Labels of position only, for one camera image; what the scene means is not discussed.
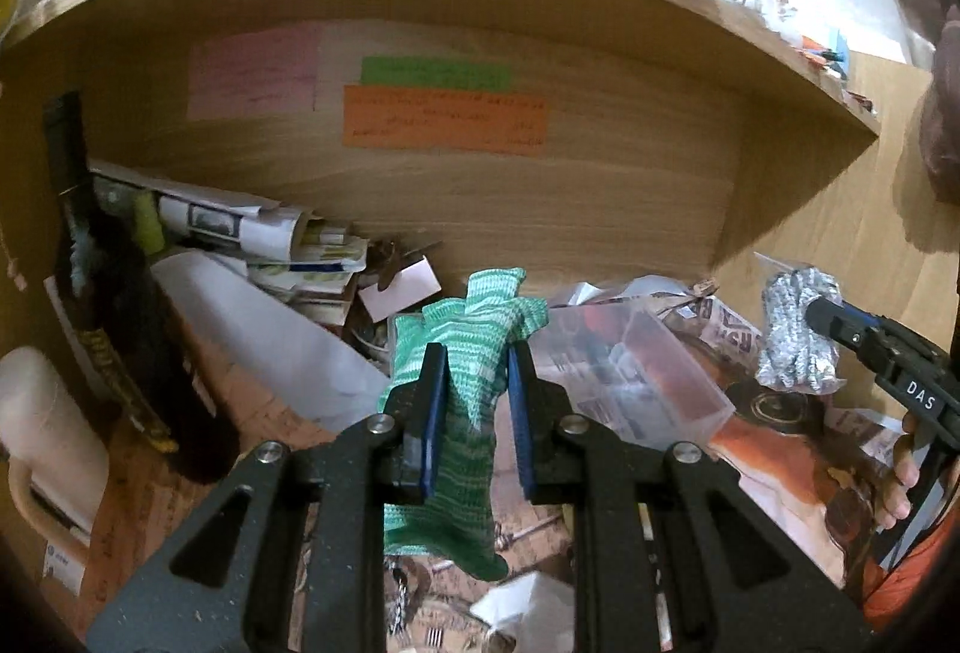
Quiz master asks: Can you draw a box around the silver grey knitted cloth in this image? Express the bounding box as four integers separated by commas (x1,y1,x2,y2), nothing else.
755,266,844,396

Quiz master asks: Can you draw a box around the green knitted cloth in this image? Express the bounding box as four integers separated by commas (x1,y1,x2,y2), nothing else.
384,268,548,582

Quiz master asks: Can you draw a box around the person's right hand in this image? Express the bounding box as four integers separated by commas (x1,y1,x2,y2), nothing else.
874,414,919,531

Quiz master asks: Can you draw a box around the metal rod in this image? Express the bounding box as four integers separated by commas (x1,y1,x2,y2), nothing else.
494,513,563,552

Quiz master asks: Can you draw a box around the clear plastic box lid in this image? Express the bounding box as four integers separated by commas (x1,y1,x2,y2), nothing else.
151,250,389,432

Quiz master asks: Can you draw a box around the clear plastic box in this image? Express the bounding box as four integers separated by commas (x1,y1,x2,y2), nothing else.
529,302,734,450

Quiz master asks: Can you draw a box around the white ceramic mug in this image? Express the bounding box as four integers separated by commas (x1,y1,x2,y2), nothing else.
2,346,109,565

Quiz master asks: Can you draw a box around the dark wine bottle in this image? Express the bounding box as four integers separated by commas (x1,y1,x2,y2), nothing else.
43,91,239,486

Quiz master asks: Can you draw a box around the small white card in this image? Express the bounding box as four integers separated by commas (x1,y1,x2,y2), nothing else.
358,258,441,323

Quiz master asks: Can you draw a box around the rolled newspapers stack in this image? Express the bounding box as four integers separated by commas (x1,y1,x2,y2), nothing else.
91,161,370,330

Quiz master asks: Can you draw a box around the orange paper note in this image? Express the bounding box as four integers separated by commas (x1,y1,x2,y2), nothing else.
343,85,550,156

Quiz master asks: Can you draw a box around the green paper note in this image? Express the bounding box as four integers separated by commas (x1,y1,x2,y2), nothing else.
359,55,512,93

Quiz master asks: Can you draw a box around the pink paper note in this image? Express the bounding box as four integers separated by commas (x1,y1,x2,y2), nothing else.
187,21,322,122

